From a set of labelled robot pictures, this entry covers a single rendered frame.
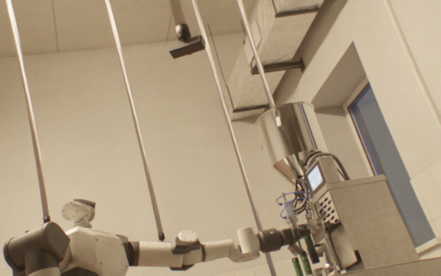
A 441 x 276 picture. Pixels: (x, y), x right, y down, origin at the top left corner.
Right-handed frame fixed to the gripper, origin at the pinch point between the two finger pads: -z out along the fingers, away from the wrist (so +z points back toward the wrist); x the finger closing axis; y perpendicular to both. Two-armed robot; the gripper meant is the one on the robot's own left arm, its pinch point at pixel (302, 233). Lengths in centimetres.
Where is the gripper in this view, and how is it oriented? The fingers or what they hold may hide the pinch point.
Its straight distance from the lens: 264.8
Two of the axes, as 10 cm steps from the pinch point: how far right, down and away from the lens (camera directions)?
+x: -1.6, 4.3, 8.9
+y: 2.4, 8.9, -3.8
